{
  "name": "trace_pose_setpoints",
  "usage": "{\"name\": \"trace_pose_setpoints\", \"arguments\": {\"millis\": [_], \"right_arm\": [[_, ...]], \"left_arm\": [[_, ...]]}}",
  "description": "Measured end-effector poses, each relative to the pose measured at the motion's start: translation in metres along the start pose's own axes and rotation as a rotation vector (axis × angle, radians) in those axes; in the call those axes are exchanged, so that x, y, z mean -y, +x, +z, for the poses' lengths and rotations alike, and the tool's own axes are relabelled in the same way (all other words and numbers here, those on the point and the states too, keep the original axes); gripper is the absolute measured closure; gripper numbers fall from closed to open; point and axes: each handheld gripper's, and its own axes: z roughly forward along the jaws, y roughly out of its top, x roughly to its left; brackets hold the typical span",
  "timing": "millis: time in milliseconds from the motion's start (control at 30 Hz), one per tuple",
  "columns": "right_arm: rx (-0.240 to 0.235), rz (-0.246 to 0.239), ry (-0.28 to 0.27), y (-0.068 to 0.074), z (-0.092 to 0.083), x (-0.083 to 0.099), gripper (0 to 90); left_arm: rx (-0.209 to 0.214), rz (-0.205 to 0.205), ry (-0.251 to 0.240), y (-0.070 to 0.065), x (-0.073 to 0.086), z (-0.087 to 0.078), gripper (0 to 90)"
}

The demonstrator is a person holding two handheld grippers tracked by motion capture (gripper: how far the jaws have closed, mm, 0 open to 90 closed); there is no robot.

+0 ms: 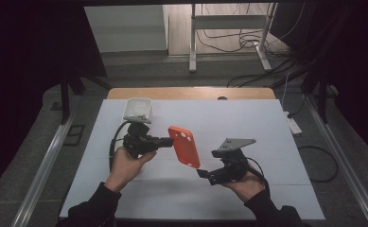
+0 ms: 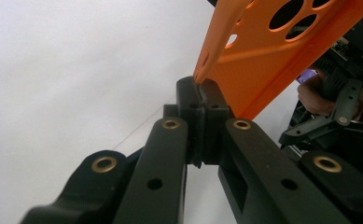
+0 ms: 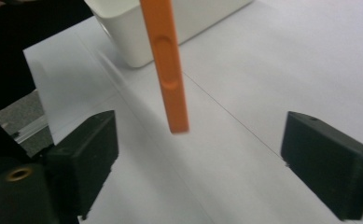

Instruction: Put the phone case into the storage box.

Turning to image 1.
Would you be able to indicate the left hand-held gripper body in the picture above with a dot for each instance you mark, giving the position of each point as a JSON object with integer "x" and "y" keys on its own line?
{"x": 139, "y": 142}

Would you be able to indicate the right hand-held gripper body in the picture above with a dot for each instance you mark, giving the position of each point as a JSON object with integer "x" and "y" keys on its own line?
{"x": 233, "y": 165}

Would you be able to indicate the orange phone case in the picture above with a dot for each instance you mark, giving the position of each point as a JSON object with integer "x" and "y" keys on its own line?
{"x": 184, "y": 148}

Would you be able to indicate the white plastic storage bin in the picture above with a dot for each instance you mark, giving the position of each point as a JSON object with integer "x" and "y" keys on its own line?
{"x": 139, "y": 108}

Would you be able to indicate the person's right hand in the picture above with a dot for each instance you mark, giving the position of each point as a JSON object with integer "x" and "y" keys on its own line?
{"x": 249, "y": 187}

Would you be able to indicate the person's left hand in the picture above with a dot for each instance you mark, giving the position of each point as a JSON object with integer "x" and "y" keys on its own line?
{"x": 125, "y": 168}

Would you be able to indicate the white cover board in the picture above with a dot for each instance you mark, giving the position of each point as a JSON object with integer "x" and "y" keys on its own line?
{"x": 235, "y": 119}

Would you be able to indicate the wooden table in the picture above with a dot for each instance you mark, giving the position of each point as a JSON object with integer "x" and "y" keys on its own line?
{"x": 178, "y": 93}

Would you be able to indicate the black round table grommet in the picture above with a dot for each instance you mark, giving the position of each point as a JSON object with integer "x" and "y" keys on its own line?
{"x": 222, "y": 98}

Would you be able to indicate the white power strip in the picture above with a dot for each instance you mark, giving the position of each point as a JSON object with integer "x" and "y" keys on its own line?
{"x": 294, "y": 124}

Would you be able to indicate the black metal stand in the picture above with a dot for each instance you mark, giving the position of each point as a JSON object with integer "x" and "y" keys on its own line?
{"x": 65, "y": 97}
{"x": 322, "y": 94}

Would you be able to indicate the light grey cabinet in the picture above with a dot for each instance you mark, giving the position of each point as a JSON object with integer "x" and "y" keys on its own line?
{"x": 125, "y": 28}

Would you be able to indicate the black square floor frame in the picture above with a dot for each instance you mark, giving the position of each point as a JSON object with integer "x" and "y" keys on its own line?
{"x": 74, "y": 135}

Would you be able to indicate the aluminium rail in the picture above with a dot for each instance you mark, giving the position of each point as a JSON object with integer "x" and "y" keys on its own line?
{"x": 342, "y": 160}
{"x": 43, "y": 167}

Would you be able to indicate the white desk frame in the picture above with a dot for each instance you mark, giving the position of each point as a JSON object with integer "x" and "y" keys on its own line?
{"x": 229, "y": 22}

